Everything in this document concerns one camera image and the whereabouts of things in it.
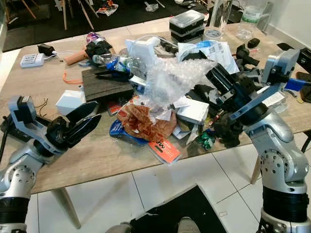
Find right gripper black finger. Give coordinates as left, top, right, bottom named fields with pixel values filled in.
left=205, top=65, right=234, bottom=96
left=213, top=63, right=242, bottom=87

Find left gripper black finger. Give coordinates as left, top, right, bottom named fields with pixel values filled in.
left=70, top=114, right=103, bottom=147
left=65, top=100, right=100, bottom=125

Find clear bubble wrap sheet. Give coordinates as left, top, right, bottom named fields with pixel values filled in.
left=143, top=58, right=217, bottom=110

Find small white cardboard box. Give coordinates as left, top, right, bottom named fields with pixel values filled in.
left=55, top=89, right=86, bottom=116

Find white bag blue label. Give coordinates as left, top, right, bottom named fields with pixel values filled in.
left=177, top=41, right=240, bottom=74

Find black angular plastic part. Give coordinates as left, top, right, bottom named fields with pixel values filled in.
left=235, top=44, right=261, bottom=67

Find dark flat board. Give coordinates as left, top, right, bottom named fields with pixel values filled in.
left=81, top=67, right=135, bottom=102

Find blue plastic packaging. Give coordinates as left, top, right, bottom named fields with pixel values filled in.
left=109, top=118, right=149, bottom=146

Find black lumpy object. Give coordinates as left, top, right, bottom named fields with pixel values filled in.
left=212, top=112, right=246, bottom=148

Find flat white box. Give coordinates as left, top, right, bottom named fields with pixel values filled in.
left=176, top=98, right=210, bottom=125

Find small black oval gadget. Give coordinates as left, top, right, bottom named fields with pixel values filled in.
left=247, top=37, right=261, bottom=49

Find clear tape roll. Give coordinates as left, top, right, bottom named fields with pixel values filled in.
left=203, top=27, right=224, bottom=41

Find black pliers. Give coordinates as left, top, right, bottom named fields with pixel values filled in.
left=96, top=69, right=132, bottom=82

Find clear bottle blue label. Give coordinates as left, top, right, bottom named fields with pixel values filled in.
left=92, top=53, right=130, bottom=74

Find clear bottle green label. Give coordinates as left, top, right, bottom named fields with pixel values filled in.
left=237, top=4, right=266, bottom=40

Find green candy wrapper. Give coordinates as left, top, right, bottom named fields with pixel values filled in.
left=196, top=132, right=216, bottom=150

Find tall clear glass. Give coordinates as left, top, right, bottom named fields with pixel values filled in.
left=211, top=0, right=234, bottom=30

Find black case clear lid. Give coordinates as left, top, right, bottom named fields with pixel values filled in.
left=169, top=9, right=206, bottom=42

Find black flat device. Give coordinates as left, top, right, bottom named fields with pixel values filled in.
left=276, top=42, right=311, bottom=62

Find white power strip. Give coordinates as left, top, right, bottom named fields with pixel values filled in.
left=20, top=53, right=45, bottom=68

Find black power adapter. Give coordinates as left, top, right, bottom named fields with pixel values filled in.
left=37, top=43, right=56, bottom=56

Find purple foil wrapper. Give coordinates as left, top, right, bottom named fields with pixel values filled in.
left=86, top=32, right=104, bottom=45

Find wooden table leg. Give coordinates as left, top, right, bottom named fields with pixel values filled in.
left=51, top=187, right=81, bottom=230
left=250, top=154, right=264, bottom=184

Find white square plastic box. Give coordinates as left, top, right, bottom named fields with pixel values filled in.
left=124, top=38, right=159, bottom=74

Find orange printed card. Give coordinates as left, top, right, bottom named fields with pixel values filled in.
left=148, top=139, right=182, bottom=165

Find empty clear plastic bottle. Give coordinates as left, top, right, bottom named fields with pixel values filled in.
left=144, top=3, right=160, bottom=13

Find wooden chair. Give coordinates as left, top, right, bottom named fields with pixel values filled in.
left=61, top=0, right=98, bottom=31

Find black carpet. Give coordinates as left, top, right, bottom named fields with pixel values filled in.
left=2, top=0, right=209, bottom=52

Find grey left robot foot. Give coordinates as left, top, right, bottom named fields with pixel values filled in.
left=104, top=222, right=132, bottom=233

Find grey robot foot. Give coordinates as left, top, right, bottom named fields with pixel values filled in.
left=177, top=216, right=200, bottom=233
left=104, top=222, right=132, bottom=233

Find colourful wrapper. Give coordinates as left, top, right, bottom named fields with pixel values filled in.
left=96, top=1, right=119, bottom=17

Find black floor mat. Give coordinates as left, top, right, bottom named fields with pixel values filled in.
left=116, top=184, right=230, bottom=233

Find grey right robot foot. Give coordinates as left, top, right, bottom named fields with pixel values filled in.
left=177, top=216, right=200, bottom=233

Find orange cord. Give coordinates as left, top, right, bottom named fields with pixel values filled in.
left=62, top=71, right=84, bottom=83

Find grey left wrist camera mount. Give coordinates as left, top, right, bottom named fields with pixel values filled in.
left=8, top=96, right=52, bottom=142

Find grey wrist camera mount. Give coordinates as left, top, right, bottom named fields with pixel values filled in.
left=229, top=49, right=301, bottom=121
left=8, top=96, right=52, bottom=142

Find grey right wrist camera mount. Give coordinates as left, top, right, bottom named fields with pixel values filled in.
left=229, top=49, right=301, bottom=121

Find beige handle black tool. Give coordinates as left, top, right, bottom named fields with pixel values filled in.
left=64, top=41, right=113, bottom=66

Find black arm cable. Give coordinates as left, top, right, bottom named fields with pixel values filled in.
left=302, top=130, right=311, bottom=155

